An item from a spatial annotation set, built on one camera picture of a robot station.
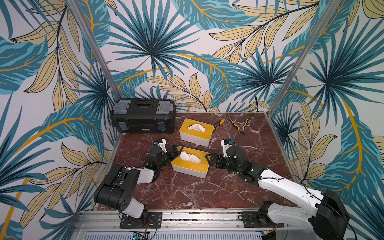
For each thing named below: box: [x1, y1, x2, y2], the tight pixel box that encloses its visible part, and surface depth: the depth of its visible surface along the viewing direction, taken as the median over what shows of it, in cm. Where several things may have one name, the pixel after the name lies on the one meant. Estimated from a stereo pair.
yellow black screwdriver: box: [214, 119, 226, 129], surface depth 115 cm
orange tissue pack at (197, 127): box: [187, 123, 206, 133], surface depth 95 cm
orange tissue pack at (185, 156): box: [180, 151, 201, 164], surface depth 82 cm
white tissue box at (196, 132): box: [179, 118, 215, 147], surface depth 99 cm
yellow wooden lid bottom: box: [171, 147, 211, 173], surface depth 85 cm
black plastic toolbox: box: [110, 98, 177, 134], surface depth 99 cm
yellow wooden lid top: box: [179, 118, 215, 140], surface depth 99 cm
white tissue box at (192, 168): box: [171, 155, 209, 179], surface depth 85 cm
